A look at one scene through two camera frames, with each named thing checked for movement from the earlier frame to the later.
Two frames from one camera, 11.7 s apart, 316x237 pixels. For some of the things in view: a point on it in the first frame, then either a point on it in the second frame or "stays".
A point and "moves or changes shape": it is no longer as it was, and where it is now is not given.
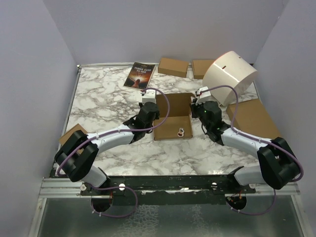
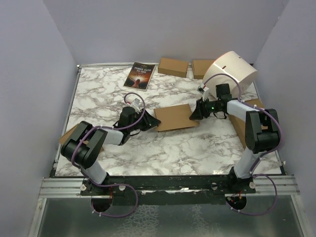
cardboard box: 178,125 moves or changes shape
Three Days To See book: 139,76 stays
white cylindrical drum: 231,69 stays
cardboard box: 199,67 stays
